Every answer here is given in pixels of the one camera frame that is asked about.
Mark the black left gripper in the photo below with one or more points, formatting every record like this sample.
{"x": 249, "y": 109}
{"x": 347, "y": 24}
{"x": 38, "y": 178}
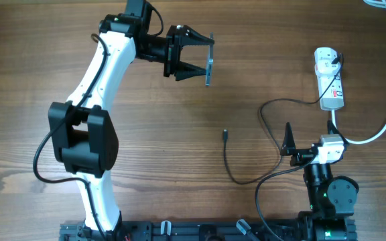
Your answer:
{"x": 172, "y": 52}

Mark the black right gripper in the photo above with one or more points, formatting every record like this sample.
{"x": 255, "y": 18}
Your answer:
{"x": 289, "y": 144}

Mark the blue Galaxy smartphone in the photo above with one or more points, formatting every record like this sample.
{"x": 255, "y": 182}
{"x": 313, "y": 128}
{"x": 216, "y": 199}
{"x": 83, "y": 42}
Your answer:
{"x": 209, "y": 65}

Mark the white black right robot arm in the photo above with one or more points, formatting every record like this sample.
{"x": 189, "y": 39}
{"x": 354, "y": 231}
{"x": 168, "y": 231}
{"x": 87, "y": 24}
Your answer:
{"x": 332, "y": 199}

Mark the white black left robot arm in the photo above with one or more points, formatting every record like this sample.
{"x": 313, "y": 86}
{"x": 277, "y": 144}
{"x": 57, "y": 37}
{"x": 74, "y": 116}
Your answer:
{"x": 81, "y": 130}

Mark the white USB charger plug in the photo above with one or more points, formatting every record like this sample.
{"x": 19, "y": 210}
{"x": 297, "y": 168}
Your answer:
{"x": 325, "y": 67}

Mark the white power strip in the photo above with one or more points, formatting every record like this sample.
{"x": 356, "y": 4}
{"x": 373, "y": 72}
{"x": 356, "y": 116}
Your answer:
{"x": 331, "y": 95}

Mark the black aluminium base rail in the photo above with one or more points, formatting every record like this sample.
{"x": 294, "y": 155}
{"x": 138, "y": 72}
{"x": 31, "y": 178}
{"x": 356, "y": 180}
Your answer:
{"x": 295, "y": 229}

